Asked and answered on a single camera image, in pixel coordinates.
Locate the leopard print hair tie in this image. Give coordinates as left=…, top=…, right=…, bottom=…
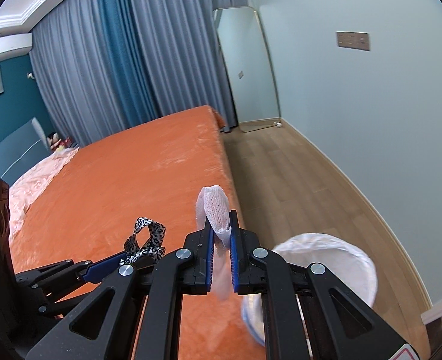
left=120, top=216, right=167, bottom=266

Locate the pink mesh ribbon strip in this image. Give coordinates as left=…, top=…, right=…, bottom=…
left=196, top=185, right=231, bottom=302

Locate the white bin liner bag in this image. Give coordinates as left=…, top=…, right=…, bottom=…
left=240, top=232, right=379, bottom=347

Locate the orange plush bed cover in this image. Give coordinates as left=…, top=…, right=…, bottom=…
left=9, top=105, right=267, bottom=360

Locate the plush toy on nightstand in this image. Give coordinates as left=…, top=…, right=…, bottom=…
left=47, top=132, right=73, bottom=152

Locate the blue padded headboard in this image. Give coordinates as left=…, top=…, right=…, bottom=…
left=0, top=118, right=52, bottom=186

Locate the gold framed floor mirror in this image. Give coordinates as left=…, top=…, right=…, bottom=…
left=213, top=6, right=281, bottom=133

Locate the grey blue curtain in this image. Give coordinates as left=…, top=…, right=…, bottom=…
left=30, top=0, right=247, bottom=146

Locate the white air conditioner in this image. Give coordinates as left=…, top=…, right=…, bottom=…
left=0, top=33, right=32, bottom=62

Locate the bronze wall switch panel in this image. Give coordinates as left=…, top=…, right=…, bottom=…
left=336, top=31, right=371, bottom=51

